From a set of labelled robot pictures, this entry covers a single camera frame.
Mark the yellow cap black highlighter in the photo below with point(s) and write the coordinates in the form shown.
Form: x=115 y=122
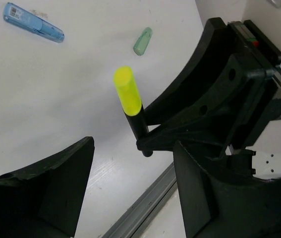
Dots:
x=130 y=100

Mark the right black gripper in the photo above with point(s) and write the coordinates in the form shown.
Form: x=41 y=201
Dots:
x=226 y=95

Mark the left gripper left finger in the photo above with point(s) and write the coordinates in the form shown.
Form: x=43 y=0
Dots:
x=44 y=199

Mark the small mint green highlighter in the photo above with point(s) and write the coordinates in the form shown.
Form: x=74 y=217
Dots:
x=143 y=41

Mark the aluminium frame rail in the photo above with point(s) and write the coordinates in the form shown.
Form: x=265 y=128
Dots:
x=138 y=217

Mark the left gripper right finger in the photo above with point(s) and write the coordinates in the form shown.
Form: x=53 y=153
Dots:
x=221 y=199

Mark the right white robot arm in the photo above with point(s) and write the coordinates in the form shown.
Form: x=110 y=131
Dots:
x=274 y=163

